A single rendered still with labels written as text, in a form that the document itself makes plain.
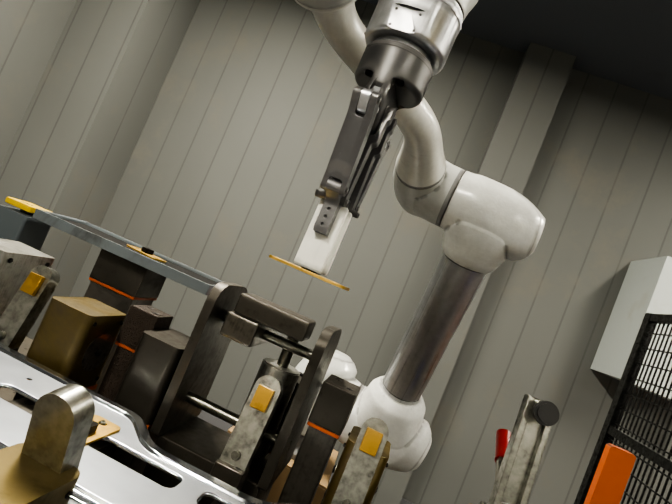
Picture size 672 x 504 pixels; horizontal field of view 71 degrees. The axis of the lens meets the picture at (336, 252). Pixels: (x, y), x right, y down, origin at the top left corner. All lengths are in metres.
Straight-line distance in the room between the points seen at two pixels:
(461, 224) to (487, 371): 2.34
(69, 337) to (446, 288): 0.71
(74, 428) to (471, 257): 0.78
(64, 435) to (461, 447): 3.03
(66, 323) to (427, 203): 0.67
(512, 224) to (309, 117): 2.62
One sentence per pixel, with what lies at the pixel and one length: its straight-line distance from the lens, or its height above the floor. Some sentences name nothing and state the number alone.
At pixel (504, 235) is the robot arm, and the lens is 0.97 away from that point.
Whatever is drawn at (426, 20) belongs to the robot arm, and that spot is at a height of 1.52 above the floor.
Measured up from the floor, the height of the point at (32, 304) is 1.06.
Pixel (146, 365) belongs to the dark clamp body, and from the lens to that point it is 0.74.
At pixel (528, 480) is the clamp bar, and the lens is 0.66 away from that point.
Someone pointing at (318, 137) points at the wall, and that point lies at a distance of 3.39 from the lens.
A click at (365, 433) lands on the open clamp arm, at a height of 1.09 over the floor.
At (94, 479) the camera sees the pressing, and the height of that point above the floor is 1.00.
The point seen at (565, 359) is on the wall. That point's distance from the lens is 3.37.
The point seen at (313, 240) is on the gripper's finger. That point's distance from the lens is 0.46.
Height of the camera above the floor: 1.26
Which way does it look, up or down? 3 degrees up
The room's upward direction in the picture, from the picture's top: 23 degrees clockwise
